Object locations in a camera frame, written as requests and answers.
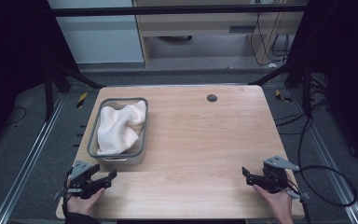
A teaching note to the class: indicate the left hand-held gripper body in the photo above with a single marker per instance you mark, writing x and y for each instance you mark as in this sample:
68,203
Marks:
81,183

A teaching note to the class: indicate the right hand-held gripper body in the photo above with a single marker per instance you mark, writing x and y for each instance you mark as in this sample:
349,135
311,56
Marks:
276,174

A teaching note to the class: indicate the person's left hand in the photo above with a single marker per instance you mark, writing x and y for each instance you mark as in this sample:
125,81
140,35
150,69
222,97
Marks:
83,202

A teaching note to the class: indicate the person's right hand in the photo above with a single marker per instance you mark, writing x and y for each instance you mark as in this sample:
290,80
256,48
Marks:
276,202

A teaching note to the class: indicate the grey plastic basket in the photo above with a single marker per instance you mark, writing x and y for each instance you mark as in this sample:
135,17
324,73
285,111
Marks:
118,155

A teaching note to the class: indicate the white towel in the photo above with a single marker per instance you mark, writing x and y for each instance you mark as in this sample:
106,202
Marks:
118,130

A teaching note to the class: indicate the yellow black tape marker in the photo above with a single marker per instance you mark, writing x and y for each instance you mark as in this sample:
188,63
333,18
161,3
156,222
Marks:
81,100
282,96

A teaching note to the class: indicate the black metal stand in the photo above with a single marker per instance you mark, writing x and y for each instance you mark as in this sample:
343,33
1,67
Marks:
295,77
59,84

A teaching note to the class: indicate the white cabinet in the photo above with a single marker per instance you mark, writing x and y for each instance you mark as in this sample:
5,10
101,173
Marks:
99,37

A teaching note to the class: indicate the light wooden desk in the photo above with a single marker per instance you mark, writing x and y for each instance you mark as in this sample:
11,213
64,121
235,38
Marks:
199,26

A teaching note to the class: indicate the black horizontal metal bar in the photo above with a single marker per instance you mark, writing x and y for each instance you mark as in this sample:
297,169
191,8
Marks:
174,11

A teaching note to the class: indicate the aluminium floor rail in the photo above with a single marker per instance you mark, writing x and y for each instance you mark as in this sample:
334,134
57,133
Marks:
329,161
28,161

